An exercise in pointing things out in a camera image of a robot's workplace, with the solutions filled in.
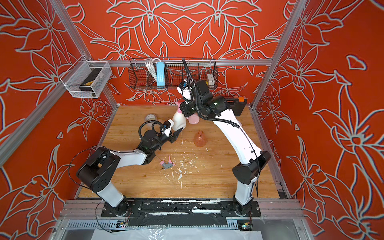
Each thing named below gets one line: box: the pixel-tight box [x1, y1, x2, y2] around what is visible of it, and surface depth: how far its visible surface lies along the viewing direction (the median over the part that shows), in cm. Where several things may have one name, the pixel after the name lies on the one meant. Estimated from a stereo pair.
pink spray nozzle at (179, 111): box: [176, 101, 182, 114], surface depth 73 cm
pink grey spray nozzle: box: [160, 155, 176, 169], surface depth 89 cm
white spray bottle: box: [172, 111, 187, 132], surface depth 78 cm
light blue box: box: [156, 62, 166, 89], surface depth 92 cm
